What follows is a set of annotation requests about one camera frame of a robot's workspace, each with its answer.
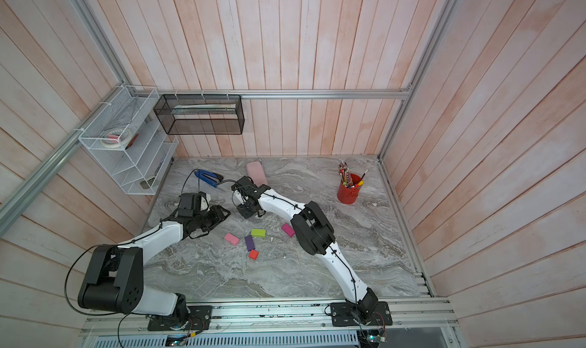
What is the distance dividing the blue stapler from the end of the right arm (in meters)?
0.23

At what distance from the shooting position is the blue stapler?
112 cm

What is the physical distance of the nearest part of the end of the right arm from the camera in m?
0.75
